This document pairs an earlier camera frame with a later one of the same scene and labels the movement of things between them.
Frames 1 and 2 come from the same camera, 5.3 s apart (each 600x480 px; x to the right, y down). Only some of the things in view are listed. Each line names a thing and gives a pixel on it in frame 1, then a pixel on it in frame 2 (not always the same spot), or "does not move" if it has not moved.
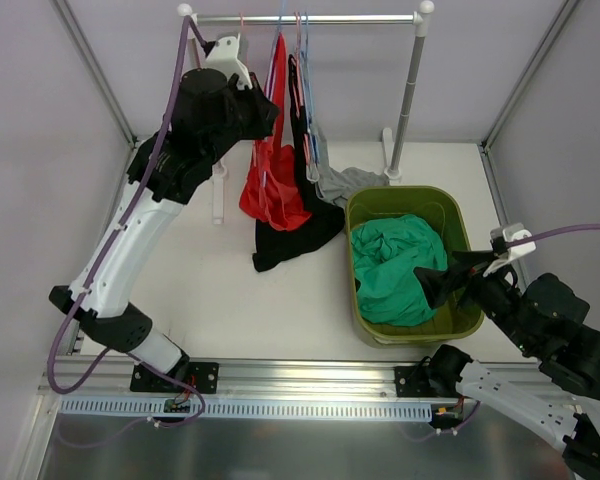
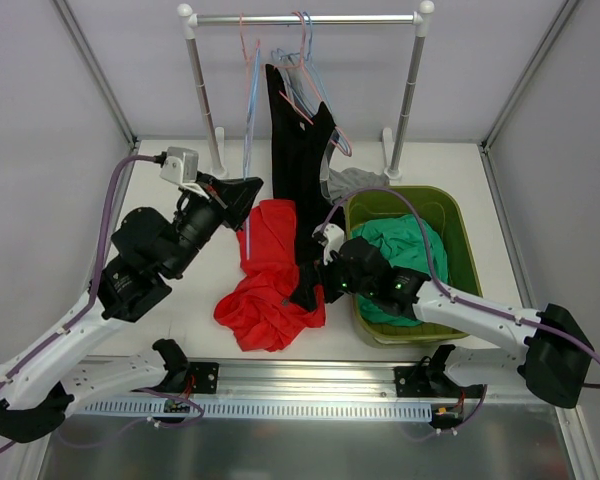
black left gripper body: [259, 110] → [224, 201]
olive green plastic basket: [448, 208] does not move
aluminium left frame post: [81, 45] does not move
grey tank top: [337, 186] does not move
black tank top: [273, 246] → [298, 150]
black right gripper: [478, 279] → [327, 275]
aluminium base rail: [109, 379] does not move
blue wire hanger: [268, 69] → [248, 128]
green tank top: [385, 253] does not move
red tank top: [271, 189] → [261, 309]
